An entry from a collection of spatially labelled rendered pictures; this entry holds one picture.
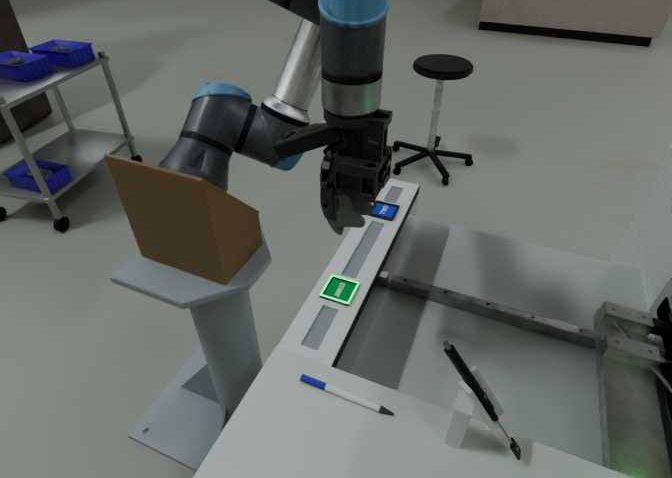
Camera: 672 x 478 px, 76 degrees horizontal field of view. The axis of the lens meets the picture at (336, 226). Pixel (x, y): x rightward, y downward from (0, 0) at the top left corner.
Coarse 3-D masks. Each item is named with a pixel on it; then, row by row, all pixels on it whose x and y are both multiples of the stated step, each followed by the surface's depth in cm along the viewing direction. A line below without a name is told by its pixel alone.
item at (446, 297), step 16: (400, 288) 95; (416, 288) 93; (432, 288) 93; (448, 304) 92; (464, 304) 91; (480, 304) 89; (496, 304) 89; (496, 320) 90; (512, 320) 88; (528, 320) 86; (544, 320) 86; (560, 336) 85; (576, 336) 84; (592, 336) 83
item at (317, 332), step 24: (384, 192) 102; (408, 192) 102; (360, 240) 89; (384, 240) 88; (336, 264) 83; (360, 264) 83; (360, 288) 78; (312, 312) 73; (336, 312) 74; (288, 336) 70; (312, 336) 70; (336, 336) 70
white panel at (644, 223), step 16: (656, 176) 106; (656, 192) 104; (640, 208) 111; (656, 208) 101; (640, 224) 108; (656, 224) 99; (640, 240) 106; (656, 240) 96; (640, 256) 103; (656, 256) 94; (656, 272) 92; (656, 288) 90
